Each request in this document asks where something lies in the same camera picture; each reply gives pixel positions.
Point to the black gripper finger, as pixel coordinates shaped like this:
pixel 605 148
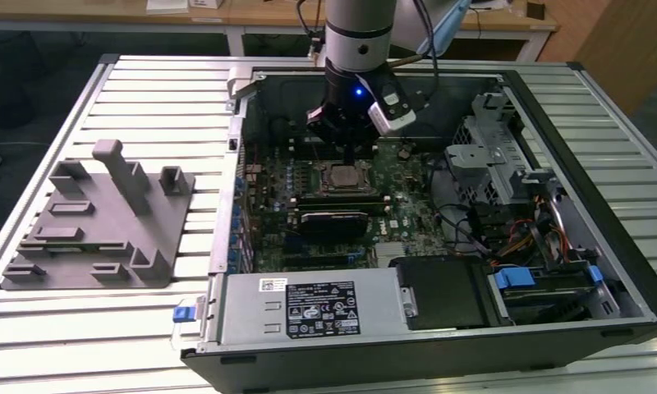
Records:
pixel 346 158
pixel 353 158

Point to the silver CPU green substrate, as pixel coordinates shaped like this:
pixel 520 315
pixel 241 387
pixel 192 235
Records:
pixel 345 178

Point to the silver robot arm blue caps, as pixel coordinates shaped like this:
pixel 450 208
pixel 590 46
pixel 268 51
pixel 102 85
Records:
pixel 356 41

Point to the CPU socket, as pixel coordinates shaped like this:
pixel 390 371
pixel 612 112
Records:
pixel 361 192

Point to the silver coin battery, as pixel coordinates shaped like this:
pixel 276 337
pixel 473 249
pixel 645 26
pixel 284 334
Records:
pixel 402 154

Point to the green motherboard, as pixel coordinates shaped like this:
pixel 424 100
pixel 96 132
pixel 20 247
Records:
pixel 416 197

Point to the black graphics card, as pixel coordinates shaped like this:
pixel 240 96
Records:
pixel 333 225

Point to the silver metal drive cage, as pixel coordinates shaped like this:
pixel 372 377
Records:
pixel 481 156

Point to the silver chipset heatsink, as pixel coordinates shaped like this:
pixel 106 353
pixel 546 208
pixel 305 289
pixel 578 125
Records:
pixel 390 251

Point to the black expansion slot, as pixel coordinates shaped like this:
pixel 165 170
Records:
pixel 317 260

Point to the grey plastic bay latch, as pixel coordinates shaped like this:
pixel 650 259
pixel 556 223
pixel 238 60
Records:
pixel 492 102
pixel 533 178

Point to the black plastic shroud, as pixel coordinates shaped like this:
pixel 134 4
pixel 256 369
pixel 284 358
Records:
pixel 444 291

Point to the white small box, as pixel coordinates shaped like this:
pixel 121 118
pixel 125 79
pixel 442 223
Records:
pixel 208 3

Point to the grey power supply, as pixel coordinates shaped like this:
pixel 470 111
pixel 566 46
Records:
pixel 252 312

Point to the blue disk carrier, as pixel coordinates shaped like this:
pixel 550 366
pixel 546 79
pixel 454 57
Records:
pixel 514 279

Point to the black small box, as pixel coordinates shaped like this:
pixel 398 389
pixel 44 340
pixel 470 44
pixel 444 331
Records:
pixel 536 10

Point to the blue case latch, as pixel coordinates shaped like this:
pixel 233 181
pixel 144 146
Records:
pixel 182 314

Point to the grey parts rack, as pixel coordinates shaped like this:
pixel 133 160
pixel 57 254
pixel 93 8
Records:
pixel 109 246

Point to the wooden desk white legs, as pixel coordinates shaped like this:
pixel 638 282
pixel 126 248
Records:
pixel 114 15

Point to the black hard disk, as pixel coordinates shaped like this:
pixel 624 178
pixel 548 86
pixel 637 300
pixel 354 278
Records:
pixel 548 303

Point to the black PC case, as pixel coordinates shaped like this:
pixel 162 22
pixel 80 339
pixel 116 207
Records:
pixel 361 369

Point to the wooden cabinet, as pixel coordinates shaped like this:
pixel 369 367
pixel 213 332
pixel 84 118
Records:
pixel 624 49

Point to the green RAM stick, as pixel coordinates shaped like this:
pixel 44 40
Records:
pixel 70 247

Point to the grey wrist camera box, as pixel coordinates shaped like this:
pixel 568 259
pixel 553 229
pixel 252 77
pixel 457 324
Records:
pixel 316 120

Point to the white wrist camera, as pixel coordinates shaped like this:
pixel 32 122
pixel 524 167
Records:
pixel 394 111

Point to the grey card retention bracket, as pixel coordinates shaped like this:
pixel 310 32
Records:
pixel 240 82

